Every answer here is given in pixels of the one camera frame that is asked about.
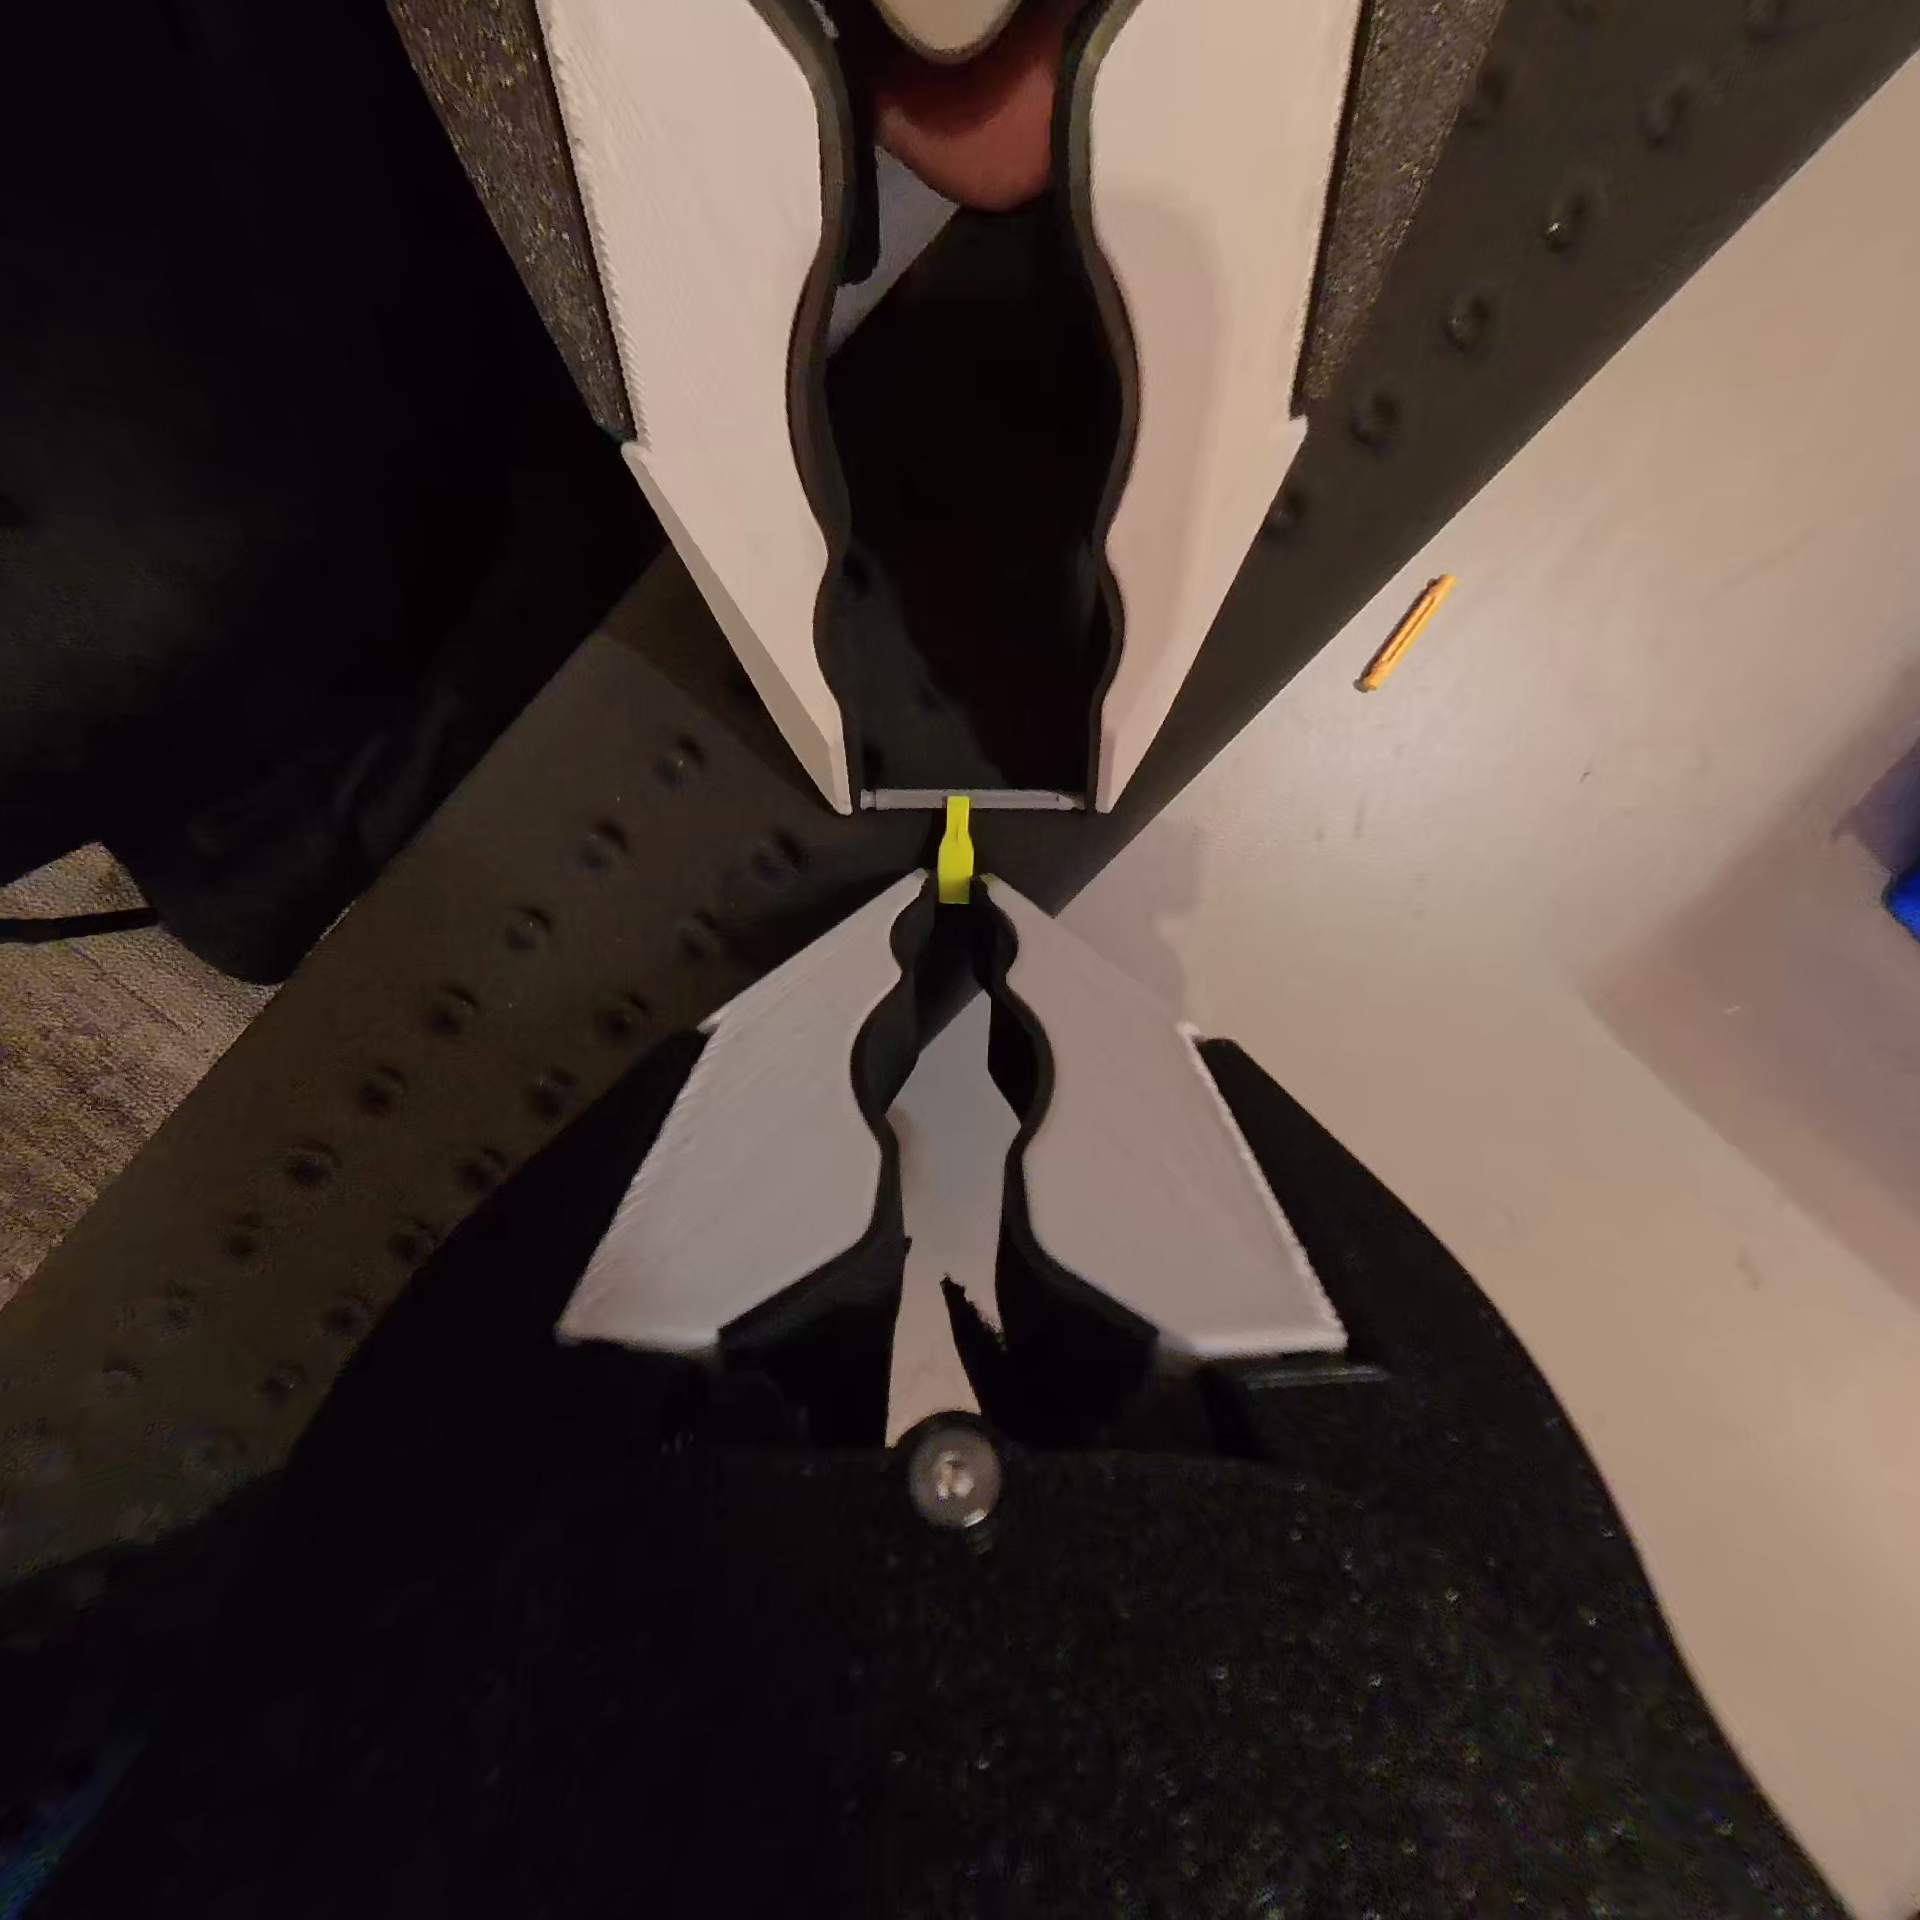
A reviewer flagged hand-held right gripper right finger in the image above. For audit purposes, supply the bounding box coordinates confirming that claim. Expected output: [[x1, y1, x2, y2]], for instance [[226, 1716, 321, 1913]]
[[972, 876, 1350, 1361]]

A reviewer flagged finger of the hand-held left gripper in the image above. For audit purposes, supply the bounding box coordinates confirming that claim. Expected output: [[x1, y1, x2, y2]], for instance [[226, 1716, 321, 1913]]
[[1054, 0, 1370, 816], [533, 0, 864, 816]]

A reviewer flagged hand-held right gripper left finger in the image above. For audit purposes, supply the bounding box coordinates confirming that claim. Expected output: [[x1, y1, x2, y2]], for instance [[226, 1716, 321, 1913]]
[[554, 873, 948, 1352]]

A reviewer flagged person's left hand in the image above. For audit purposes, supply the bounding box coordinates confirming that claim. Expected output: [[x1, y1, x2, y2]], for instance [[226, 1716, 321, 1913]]
[[870, 31, 1061, 211]]

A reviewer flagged short yellow plastic rod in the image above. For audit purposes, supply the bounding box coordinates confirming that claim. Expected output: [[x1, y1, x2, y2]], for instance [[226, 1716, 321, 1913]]
[[1354, 574, 1459, 696]]

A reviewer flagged black perforated mat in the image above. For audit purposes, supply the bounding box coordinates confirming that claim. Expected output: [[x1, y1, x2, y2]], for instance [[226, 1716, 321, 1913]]
[[0, 0, 1920, 1592]]

